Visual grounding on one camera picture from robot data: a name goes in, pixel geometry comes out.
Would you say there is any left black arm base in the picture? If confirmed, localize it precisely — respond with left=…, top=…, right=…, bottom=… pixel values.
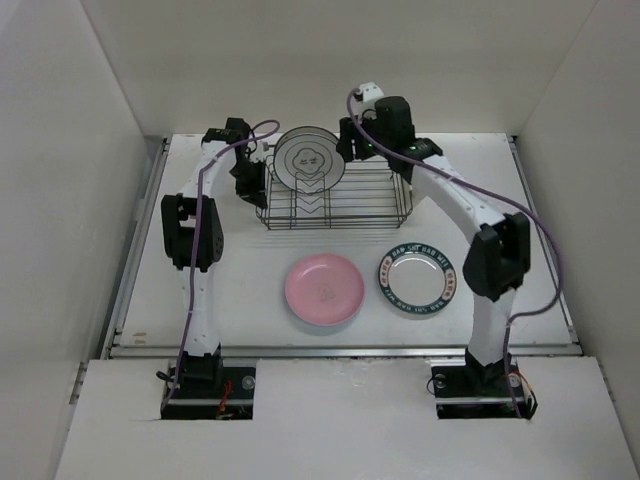
left=160, top=366, right=256, bottom=421

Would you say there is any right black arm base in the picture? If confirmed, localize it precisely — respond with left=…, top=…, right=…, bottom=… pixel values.
left=427, top=364, right=538, bottom=420

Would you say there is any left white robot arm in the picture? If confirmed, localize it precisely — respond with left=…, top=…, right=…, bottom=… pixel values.
left=161, top=117, right=267, bottom=399

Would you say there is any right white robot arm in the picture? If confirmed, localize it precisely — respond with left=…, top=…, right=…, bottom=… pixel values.
left=337, top=86, right=531, bottom=396

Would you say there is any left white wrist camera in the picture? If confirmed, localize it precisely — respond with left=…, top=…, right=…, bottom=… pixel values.
left=249, top=142, right=272, bottom=163

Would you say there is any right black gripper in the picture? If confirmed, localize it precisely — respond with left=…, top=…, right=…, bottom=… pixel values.
left=336, top=110, right=392, bottom=163

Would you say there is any patterned ceramic plate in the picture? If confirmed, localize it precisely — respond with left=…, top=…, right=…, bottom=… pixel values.
left=273, top=126, right=346, bottom=195
left=377, top=242, right=458, bottom=317

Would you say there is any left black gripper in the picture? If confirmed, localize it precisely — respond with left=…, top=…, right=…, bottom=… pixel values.
left=229, top=159, right=268, bottom=210

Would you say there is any pink plastic plate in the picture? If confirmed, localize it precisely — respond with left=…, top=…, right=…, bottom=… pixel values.
left=284, top=253, right=365, bottom=327

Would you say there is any grey wire dish rack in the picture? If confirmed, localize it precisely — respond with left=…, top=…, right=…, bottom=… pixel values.
left=256, top=155, right=413, bottom=230

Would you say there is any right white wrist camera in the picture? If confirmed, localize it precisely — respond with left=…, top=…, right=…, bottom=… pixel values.
left=353, top=82, right=384, bottom=115

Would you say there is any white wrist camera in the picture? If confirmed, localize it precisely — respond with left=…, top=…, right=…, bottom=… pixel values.
left=353, top=82, right=384, bottom=115
left=249, top=142, right=272, bottom=163

